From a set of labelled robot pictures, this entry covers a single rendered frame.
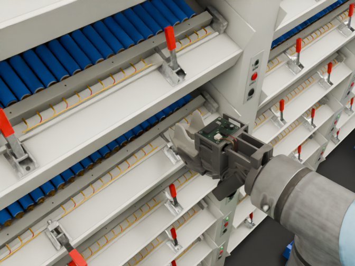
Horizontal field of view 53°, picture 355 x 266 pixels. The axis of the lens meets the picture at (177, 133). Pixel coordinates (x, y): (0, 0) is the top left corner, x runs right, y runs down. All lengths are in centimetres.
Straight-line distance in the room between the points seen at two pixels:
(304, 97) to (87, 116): 85
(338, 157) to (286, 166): 165
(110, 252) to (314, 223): 50
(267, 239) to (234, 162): 121
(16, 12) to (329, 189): 42
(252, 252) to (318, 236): 122
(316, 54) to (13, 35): 86
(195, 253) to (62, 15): 102
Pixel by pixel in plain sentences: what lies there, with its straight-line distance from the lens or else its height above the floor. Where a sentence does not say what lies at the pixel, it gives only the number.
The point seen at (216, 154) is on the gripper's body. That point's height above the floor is 110.
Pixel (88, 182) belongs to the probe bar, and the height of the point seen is 99.
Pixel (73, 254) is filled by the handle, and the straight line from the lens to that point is 63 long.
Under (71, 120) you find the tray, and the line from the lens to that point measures 53.
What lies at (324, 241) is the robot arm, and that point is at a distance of 50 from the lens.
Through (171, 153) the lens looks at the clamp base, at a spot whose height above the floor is 97.
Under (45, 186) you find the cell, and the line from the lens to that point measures 67.
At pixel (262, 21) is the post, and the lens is 71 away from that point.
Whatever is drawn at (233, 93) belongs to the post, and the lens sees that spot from 76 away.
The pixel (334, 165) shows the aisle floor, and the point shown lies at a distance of 212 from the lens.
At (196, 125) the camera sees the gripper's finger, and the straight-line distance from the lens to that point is 65.
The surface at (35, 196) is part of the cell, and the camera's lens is 67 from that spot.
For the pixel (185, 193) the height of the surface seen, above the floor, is 76.
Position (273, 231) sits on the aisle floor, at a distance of 178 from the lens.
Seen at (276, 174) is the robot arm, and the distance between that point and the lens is 52.
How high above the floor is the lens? 152
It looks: 46 degrees down
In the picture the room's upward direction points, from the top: straight up
